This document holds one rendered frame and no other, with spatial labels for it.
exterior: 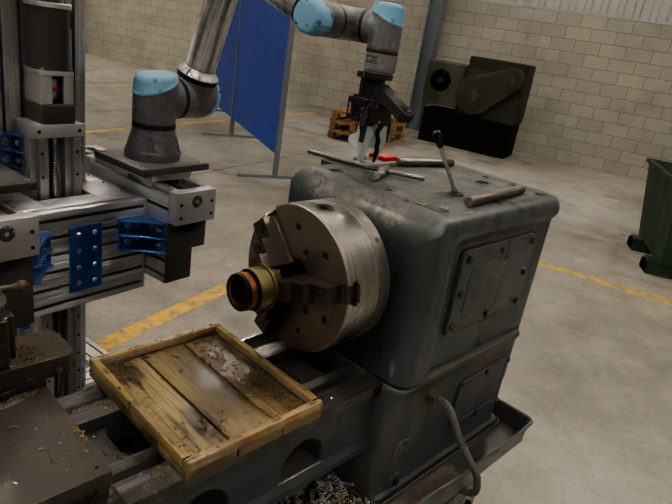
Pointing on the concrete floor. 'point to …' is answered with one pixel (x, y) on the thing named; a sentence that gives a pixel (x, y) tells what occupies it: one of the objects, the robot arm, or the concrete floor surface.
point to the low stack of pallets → (358, 125)
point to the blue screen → (257, 75)
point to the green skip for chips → (656, 221)
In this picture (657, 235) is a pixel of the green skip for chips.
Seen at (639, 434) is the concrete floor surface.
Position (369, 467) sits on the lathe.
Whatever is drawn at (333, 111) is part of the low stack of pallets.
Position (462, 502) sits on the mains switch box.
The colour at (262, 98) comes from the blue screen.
